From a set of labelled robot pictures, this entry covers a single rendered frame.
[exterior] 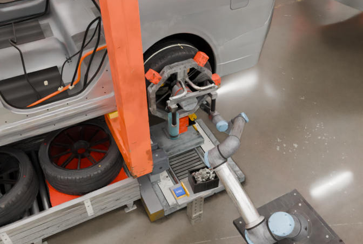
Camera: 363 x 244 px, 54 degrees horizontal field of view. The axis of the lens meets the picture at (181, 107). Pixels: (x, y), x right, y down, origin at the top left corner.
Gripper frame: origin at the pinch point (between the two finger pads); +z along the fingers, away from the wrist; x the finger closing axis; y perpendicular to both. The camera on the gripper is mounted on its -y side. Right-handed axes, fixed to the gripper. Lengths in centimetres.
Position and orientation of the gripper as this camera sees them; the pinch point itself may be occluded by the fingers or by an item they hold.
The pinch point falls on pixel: (200, 100)
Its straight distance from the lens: 315.5
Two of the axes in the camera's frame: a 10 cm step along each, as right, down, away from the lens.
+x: 6.3, -7.3, -2.5
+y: 6.3, 3.0, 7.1
